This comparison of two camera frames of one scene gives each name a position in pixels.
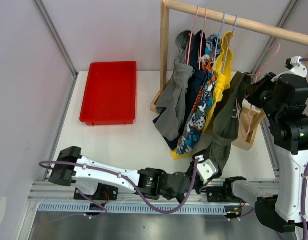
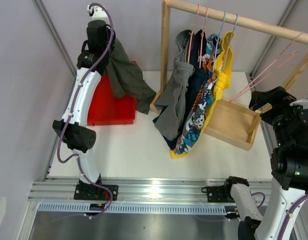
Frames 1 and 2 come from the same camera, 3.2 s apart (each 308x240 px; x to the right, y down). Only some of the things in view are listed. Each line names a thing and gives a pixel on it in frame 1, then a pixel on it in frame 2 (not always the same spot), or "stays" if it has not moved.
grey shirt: (169, 108) stays
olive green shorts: (222, 130) → (126, 78)
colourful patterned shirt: (210, 64) stays
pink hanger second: (200, 37) stays
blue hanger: (229, 43) stays
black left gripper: (201, 186) → (108, 30)
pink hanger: (254, 74) → (246, 87)
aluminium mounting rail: (217, 192) stays
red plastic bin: (109, 95) stays
